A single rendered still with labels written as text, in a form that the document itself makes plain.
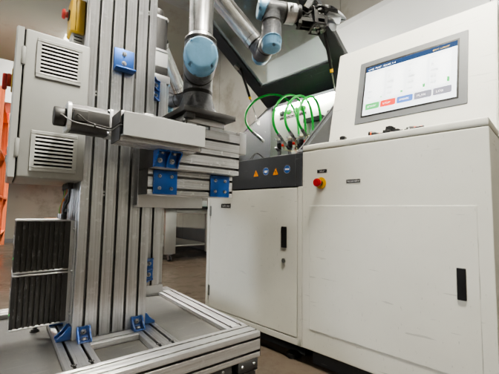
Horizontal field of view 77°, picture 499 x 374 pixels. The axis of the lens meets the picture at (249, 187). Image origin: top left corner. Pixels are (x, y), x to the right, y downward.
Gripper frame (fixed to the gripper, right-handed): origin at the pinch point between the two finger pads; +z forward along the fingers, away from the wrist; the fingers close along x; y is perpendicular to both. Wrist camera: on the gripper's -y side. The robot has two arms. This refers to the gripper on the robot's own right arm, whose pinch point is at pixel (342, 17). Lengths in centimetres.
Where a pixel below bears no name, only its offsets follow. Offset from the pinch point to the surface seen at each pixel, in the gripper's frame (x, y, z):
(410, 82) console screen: -11.6, 18.0, 38.3
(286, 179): -41, 58, -12
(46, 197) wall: -606, -26, -330
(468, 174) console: 19, 69, 28
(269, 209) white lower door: -52, 71, -17
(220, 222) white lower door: -84, 75, -38
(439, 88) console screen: -2, 26, 44
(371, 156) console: -6, 56, 11
